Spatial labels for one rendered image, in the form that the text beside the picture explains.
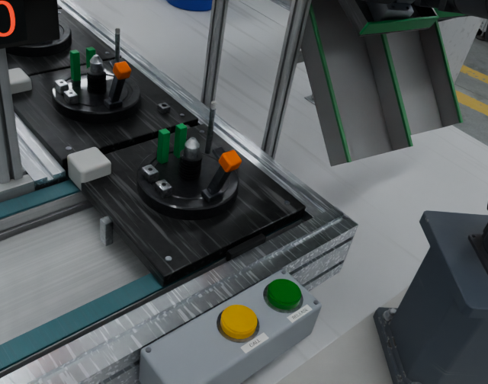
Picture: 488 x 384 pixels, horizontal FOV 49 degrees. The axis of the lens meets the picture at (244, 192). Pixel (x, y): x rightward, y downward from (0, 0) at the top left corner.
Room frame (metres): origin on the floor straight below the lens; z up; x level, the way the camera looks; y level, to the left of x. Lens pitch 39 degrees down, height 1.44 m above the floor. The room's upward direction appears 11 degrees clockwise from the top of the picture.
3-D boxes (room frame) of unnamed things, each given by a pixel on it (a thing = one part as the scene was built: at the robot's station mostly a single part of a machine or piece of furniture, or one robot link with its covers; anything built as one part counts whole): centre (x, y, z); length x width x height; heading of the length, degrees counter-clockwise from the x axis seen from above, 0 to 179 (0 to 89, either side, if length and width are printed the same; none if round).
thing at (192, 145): (0.58, 0.08, 1.04); 0.02 x 0.02 x 0.03
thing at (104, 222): (0.49, 0.16, 0.95); 0.01 x 0.01 x 0.04; 47
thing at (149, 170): (0.56, 0.13, 1.00); 0.02 x 0.01 x 0.02; 47
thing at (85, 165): (0.57, 0.22, 0.97); 0.05 x 0.05 x 0.04; 47
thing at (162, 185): (0.53, 0.10, 1.00); 0.02 x 0.01 x 0.02; 47
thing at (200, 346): (0.37, -0.02, 0.93); 0.21 x 0.07 x 0.06; 137
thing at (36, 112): (0.75, 0.27, 1.01); 0.24 x 0.24 x 0.13; 47
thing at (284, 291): (0.42, -0.07, 0.96); 0.04 x 0.04 x 0.02
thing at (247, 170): (0.58, 0.08, 0.96); 0.24 x 0.24 x 0.02; 47
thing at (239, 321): (0.37, -0.02, 0.96); 0.04 x 0.04 x 0.02
